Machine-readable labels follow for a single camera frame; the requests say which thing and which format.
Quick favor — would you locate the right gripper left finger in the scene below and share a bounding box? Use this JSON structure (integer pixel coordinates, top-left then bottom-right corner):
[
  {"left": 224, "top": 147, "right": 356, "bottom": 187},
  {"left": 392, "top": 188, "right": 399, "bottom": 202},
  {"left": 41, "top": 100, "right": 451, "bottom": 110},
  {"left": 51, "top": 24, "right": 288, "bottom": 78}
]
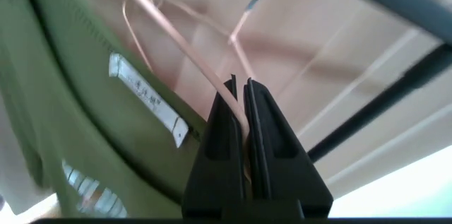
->
[{"left": 181, "top": 73, "right": 250, "bottom": 220}]

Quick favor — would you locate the green long-sleeved shirt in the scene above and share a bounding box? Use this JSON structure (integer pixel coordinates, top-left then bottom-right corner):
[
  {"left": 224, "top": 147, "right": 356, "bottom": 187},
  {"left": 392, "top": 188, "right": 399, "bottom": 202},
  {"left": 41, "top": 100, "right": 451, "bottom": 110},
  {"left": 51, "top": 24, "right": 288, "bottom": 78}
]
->
[{"left": 0, "top": 0, "right": 208, "bottom": 220}]

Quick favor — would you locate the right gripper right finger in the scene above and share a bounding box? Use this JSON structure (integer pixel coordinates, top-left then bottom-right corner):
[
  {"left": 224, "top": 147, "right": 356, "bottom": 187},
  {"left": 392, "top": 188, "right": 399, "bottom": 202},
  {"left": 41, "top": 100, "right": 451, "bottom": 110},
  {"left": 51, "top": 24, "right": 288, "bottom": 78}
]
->
[{"left": 242, "top": 77, "right": 334, "bottom": 220}]

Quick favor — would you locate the pink clothes hanger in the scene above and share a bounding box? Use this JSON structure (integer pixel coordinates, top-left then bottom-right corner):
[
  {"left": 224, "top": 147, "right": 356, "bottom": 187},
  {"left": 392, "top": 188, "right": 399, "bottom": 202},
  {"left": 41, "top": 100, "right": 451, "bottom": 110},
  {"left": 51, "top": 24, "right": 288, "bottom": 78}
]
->
[
  {"left": 121, "top": 0, "right": 304, "bottom": 80},
  {"left": 107, "top": 0, "right": 254, "bottom": 182}
]

